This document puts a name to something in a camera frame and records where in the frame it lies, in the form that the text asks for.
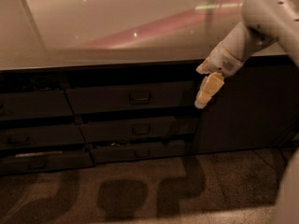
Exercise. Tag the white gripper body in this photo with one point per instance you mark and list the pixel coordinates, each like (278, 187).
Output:
(221, 63)

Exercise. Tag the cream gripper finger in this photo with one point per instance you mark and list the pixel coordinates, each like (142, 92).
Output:
(208, 88)

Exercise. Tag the dark drawer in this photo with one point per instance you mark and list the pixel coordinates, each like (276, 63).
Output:
(131, 129)
(13, 165)
(140, 151)
(33, 105)
(131, 97)
(42, 136)

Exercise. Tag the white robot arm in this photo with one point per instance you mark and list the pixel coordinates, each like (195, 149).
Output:
(264, 22)

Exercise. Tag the glossy beige countertop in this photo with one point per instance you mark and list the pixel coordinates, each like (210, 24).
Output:
(36, 34)

